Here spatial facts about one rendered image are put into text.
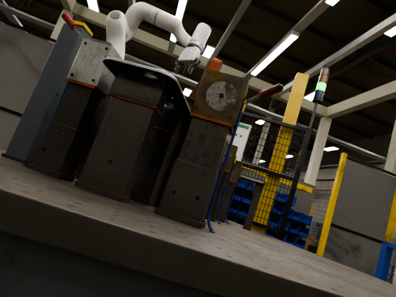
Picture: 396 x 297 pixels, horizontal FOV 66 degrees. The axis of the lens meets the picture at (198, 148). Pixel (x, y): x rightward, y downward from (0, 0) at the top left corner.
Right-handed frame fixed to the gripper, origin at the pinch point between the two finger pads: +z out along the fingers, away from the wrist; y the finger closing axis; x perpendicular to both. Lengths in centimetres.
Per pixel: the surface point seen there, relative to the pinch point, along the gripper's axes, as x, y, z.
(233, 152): 9, 42, 37
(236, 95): -49, 70, 48
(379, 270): 195, 101, 35
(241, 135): 89, -2, -13
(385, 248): 191, 102, 17
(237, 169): 42, 30, 33
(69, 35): -64, 15, 41
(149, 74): -60, 52, 51
